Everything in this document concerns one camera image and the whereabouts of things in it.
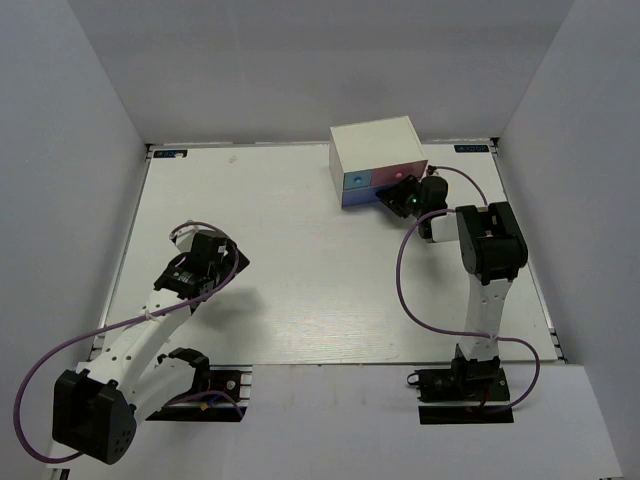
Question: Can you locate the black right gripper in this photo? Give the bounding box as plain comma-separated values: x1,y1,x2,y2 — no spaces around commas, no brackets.
379,174,429,218

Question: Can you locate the blue table label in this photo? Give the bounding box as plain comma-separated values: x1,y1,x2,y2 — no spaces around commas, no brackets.
153,149,188,159
454,144,490,153

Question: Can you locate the white drawer cabinet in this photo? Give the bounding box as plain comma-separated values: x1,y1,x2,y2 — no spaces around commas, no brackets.
329,116,428,206

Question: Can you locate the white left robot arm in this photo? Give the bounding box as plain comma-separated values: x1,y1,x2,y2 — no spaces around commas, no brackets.
52,226,249,465

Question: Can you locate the right blue table label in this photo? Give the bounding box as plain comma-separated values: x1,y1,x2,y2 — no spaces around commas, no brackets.
454,144,490,153

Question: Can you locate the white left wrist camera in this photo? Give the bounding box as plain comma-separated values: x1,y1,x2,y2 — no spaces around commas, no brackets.
169,220,203,253

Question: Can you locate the pink drawer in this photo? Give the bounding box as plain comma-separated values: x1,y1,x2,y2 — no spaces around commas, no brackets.
370,160,428,187

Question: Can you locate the left blue table label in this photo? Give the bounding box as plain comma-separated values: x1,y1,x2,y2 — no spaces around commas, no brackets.
153,149,188,159

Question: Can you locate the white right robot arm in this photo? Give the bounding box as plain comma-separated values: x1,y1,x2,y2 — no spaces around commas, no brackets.
376,175,528,399

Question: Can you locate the blue wide drawer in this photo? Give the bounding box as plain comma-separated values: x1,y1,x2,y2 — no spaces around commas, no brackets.
341,185,392,208

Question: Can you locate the light blue small drawer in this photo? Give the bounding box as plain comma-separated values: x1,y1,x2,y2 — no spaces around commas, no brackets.
343,170,372,191

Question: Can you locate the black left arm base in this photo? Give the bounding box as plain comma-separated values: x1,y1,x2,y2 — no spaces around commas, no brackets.
147,366,253,423

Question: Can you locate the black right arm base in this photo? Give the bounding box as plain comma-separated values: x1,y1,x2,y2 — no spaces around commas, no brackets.
407,368,514,426

